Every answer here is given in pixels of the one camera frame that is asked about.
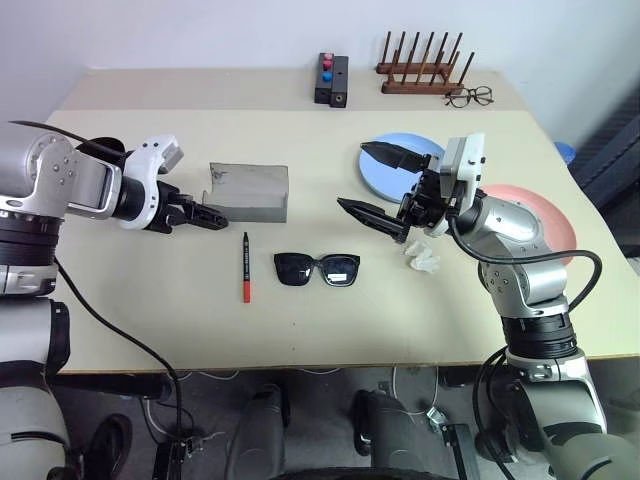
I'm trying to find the dark grey rounded shape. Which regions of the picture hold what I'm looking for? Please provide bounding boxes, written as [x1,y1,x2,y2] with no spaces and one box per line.
[224,383,292,480]
[353,389,446,480]

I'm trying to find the black box with round hole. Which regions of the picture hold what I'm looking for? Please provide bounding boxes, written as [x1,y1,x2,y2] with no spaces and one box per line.
[327,55,350,109]

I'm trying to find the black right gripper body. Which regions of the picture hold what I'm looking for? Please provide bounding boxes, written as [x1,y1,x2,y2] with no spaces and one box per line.
[398,154,454,234]

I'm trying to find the black box with coloured buttons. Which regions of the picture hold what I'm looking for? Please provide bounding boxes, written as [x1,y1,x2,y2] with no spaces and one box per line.
[314,51,335,105]

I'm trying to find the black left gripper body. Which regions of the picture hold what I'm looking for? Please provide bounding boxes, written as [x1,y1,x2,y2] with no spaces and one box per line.
[149,179,195,235]

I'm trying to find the grey felt glasses case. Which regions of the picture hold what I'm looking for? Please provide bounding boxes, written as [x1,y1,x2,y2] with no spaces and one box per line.
[201,161,290,225]

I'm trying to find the thin white floor cable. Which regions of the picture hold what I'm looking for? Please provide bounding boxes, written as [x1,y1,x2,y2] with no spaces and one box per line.
[139,367,241,451]

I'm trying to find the black sunglasses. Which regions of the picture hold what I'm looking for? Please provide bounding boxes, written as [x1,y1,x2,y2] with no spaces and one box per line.
[273,252,361,288]

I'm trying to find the silver metal clamp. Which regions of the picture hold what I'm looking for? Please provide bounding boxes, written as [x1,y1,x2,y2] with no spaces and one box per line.
[426,405,450,434]

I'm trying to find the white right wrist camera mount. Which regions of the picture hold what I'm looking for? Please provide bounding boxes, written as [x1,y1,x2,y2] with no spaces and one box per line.
[427,132,487,237]

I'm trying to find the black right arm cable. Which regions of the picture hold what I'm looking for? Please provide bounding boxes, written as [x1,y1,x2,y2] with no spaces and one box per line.
[446,209,604,464]

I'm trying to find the long black tether cable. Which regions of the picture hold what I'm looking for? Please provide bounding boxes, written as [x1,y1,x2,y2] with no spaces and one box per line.
[52,255,184,451]

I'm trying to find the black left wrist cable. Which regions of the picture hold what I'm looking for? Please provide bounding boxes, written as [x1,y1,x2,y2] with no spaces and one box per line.
[8,120,126,157]

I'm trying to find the black table frame bar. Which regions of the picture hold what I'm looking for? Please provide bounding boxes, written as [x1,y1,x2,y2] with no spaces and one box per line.
[47,372,174,401]

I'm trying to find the black flat bracket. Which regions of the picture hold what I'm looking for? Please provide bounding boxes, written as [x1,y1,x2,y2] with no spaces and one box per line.
[442,423,482,480]

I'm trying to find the crumpled white tissue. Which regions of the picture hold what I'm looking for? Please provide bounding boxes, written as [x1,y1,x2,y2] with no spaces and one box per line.
[403,238,442,274]

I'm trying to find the brown wooden peg rack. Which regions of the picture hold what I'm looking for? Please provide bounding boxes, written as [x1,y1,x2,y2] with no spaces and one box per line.
[375,30,476,96]

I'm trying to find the pink plate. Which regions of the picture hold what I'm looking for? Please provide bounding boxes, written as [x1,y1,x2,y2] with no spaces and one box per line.
[479,183,579,266]

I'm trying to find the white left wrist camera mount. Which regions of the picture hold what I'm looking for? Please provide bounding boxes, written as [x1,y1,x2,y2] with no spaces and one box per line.
[115,133,186,232]

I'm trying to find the red and black marker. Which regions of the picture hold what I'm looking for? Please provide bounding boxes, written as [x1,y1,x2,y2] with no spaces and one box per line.
[241,231,253,304]

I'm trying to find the dark ribbed fabric object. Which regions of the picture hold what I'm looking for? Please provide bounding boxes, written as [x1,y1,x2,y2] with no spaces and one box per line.
[569,82,640,259]

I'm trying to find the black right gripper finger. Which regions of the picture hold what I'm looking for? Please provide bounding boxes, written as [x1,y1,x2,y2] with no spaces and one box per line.
[337,197,412,245]
[359,141,432,174]

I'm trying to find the thin black-framed eyeglasses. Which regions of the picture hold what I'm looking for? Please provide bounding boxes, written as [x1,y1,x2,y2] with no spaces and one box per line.
[443,85,495,109]

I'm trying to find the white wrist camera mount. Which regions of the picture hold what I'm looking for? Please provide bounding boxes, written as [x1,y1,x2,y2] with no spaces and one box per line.
[427,132,487,237]
[115,133,186,232]

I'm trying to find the light blue plate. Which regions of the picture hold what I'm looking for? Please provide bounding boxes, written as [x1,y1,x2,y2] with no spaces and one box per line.
[357,131,446,204]

